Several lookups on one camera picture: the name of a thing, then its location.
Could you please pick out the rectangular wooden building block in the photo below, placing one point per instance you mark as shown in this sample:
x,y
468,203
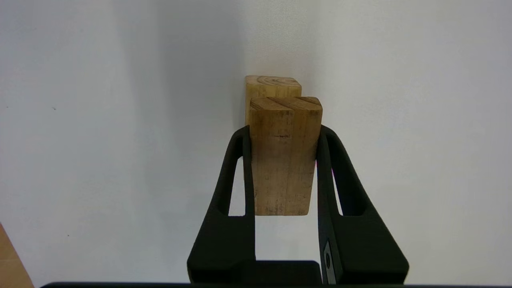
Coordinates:
x,y
284,160

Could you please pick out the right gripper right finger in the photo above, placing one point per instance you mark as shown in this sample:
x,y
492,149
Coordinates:
x,y
360,252

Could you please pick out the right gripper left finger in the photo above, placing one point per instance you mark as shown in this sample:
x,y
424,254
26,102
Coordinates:
x,y
224,248

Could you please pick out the arched wooden building block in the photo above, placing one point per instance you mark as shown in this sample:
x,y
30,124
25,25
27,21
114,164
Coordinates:
x,y
272,86

